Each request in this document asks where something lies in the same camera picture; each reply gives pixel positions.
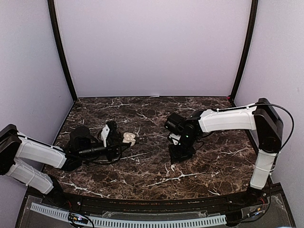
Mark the black frame post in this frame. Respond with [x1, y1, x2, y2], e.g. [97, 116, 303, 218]
[47, 0, 78, 103]
[229, 0, 258, 104]

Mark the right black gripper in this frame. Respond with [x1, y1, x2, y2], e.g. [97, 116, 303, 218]
[168, 133, 198, 164]

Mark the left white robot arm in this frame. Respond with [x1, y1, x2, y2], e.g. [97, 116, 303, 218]
[0, 121, 135, 207]

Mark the beige gold-rimmed charging case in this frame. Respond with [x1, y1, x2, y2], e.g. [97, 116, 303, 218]
[123, 132, 136, 146]

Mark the left black frame post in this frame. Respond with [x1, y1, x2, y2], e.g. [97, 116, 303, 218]
[47, 0, 78, 103]

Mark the right black frame post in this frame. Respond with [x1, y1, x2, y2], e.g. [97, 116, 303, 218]
[229, 0, 258, 104]

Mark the white slotted cable duct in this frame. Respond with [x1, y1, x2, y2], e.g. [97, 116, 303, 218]
[30, 203, 227, 228]

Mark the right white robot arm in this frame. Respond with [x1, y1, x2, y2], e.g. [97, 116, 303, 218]
[164, 98, 291, 206]

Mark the black front table rail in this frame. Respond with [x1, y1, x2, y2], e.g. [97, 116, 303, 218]
[62, 193, 248, 213]

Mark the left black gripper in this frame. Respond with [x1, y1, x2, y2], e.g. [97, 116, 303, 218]
[78, 137, 130, 162]

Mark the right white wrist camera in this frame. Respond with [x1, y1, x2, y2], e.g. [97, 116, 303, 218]
[168, 133, 181, 145]

